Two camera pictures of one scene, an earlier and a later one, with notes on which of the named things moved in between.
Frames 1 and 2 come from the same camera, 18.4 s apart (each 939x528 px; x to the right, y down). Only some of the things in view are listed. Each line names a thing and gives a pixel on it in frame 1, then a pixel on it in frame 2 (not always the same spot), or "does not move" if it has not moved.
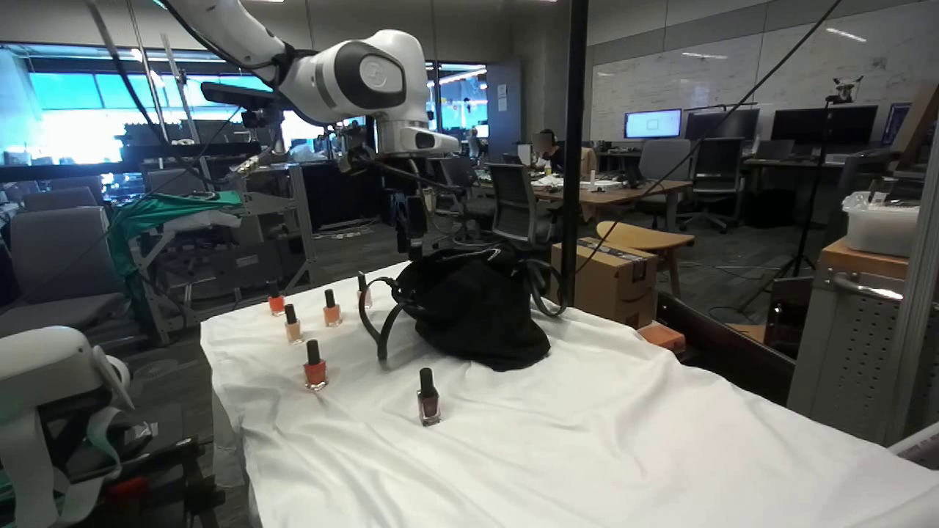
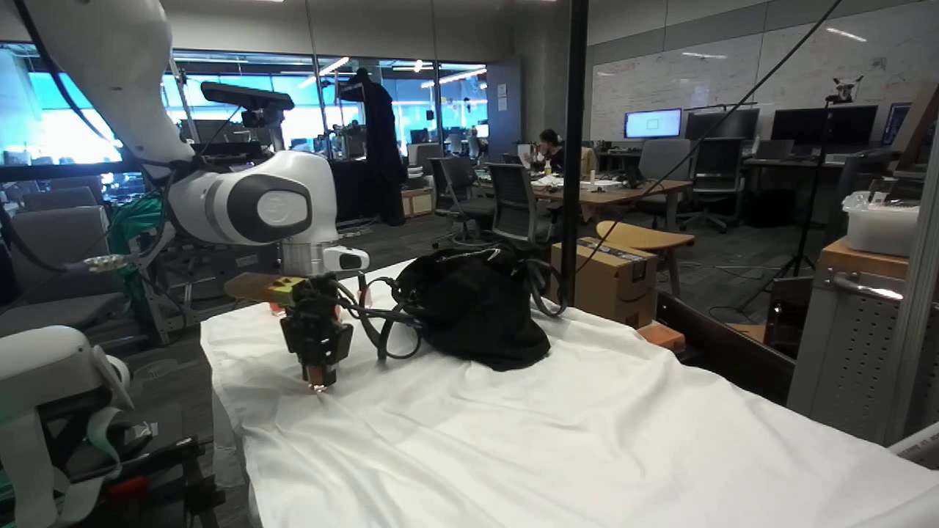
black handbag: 472,303 does not move
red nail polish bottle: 314,372 does not move
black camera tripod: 842,94 does not move
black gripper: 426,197 → 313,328
